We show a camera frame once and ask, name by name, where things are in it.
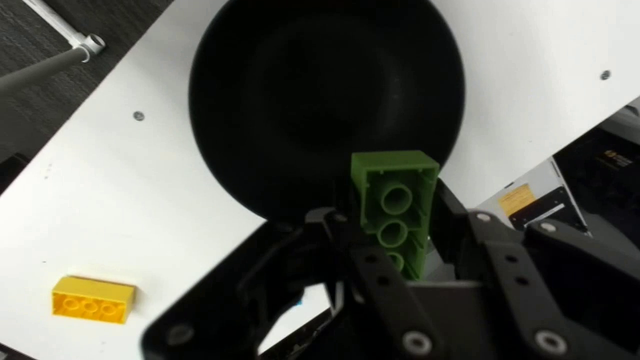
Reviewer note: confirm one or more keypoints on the grey printer device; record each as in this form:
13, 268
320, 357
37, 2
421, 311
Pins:
527, 201

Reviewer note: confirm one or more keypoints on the grey metal tripod pole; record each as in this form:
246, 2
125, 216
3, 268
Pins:
41, 71

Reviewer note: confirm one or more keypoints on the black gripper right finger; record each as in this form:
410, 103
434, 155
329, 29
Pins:
527, 292

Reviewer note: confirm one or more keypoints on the yellow lego brick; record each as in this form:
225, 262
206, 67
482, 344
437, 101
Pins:
93, 300

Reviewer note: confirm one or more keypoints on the black hard carrying case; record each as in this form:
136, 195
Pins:
601, 173

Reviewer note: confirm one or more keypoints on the green lego brick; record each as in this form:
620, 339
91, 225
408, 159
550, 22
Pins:
392, 201

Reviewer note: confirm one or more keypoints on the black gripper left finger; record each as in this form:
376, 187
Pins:
386, 300

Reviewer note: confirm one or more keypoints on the black bowl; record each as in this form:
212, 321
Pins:
301, 101

